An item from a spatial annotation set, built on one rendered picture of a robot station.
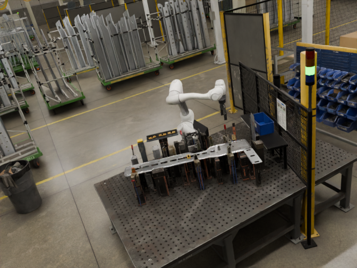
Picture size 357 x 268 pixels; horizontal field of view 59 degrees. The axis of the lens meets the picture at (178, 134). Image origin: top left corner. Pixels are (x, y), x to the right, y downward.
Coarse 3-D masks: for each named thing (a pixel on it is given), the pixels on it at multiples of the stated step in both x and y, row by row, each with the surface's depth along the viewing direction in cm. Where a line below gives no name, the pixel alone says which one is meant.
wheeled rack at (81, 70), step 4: (48, 32) 1132; (68, 36) 1128; (72, 36) 1112; (52, 40) 1063; (52, 44) 1150; (56, 52) 1081; (60, 52) 1171; (56, 56) 1170; (68, 60) 1189; (64, 64) 1188; (96, 64) 1168; (60, 68) 1190; (80, 68) 1165; (84, 68) 1169; (88, 68) 1151; (92, 68) 1148; (96, 68) 1153; (64, 72) 1166; (68, 72) 1149; (72, 72) 1132; (76, 72) 1134; (80, 72) 1134; (84, 72) 1141; (64, 76) 1117; (68, 80) 1135
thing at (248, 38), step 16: (224, 16) 569; (240, 16) 530; (256, 16) 495; (224, 32) 585; (240, 32) 544; (256, 32) 508; (224, 48) 602; (240, 48) 561; (256, 48) 522; (256, 64) 537; (272, 80) 518; (240, 96) 616
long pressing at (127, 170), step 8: (224, 144) 350; (232, 144) 347; (240, 144) 344; (248, 144) 342; (200, 152) 344; (208, 152) 341; (216, 152) 338; (224, 152) 335; (232, 152) 333; (160, 160) 345; (168, 160) 342; (176, 160) 339; (184, 160) 336; (192, 160) 334; (128, 168) 342; (136, 168) 340; (144, 168) 336; (152, 168) 333; (128, 176) 330
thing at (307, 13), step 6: (306, 0) 639; (312, 0) 643; (306, 6) 645; (312, 6) 649; (306, 12) 650; (312, 12) 654; (306, 18) 655; (306, 24) 661; (306, 30) 666; (306, 36) 672; (306, 42) 677
